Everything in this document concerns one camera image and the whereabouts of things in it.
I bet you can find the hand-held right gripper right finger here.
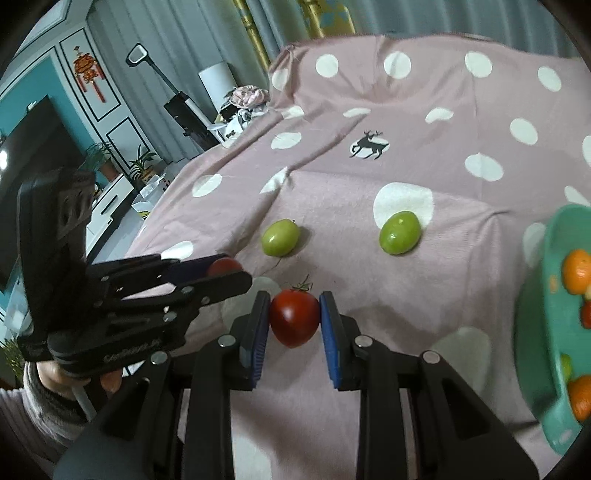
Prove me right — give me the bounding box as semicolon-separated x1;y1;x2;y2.
320;291;541;480

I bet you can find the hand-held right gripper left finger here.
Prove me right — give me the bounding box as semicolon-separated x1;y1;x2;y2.
53;291;271;480

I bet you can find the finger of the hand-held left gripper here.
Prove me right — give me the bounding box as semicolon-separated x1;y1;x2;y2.
88;253;232;296
108;271;253;333

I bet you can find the green plastic bowl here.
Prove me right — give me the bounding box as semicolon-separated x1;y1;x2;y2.
513;204;591;455

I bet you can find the orange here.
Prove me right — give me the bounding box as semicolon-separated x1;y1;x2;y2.
562;249;591;296
567;375;591;423

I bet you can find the person's left forearm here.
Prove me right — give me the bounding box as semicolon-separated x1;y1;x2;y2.
0;360;93;467

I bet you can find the person's left hand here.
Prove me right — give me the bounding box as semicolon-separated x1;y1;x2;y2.
37;362;124;394

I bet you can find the white box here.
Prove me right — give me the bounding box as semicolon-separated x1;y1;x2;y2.
131;173;174;217

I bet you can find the white television cabinet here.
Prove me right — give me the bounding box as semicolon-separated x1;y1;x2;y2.
85;173;137;259

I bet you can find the pink polka dot blanket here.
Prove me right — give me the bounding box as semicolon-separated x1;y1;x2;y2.
124;33;591;480

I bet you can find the potted plant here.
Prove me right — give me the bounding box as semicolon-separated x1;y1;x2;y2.
128;145;160;183
81;142;118;181

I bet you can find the black television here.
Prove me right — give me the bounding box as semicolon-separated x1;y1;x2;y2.
0;95;86;296

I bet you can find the white printed cloth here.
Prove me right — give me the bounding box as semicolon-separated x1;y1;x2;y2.
210;107;271;141

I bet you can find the black upright vacuum cleaner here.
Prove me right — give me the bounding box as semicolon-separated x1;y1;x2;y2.
126;43;218;151

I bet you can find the pink clothes pile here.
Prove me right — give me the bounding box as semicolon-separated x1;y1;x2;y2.
231;84;271;108

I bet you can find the white cylinder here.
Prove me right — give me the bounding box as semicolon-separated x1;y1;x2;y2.
198;62;236;114

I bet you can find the grey curtain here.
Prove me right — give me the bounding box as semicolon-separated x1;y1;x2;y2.
90;0;583;162

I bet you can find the gold curtain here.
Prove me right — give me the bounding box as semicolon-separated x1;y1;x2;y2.
231;0;273;70

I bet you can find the yellow patterned curtain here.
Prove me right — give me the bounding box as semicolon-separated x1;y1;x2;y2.
298;0;356;38

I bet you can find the white cable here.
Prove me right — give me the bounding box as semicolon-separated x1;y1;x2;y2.
74;385;95;421

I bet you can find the red knot wall decoration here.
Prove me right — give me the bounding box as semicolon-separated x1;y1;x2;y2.
71;44;106;103

